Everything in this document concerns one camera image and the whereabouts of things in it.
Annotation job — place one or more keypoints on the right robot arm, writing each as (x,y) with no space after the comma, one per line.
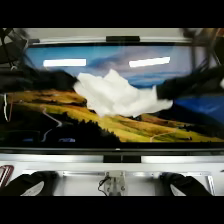
(186,85)

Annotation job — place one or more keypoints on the white garment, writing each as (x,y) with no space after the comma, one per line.
(116,95)

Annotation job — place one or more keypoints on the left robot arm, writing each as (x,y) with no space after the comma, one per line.
(40,81)

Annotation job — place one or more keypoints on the silver frame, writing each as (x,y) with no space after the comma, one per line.
(83,166)

